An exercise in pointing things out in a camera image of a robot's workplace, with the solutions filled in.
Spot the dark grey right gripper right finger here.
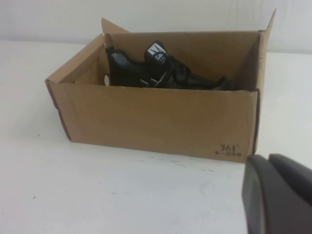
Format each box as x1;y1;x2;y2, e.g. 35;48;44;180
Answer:
269;153;312;181

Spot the black mesh sneaker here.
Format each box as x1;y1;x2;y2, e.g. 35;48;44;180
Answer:
104;40;236;91

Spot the brown cardboard shoe box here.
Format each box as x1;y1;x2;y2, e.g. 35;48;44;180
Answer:
45;8;277;163

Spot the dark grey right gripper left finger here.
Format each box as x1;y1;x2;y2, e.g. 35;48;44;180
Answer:
241;155;312;234

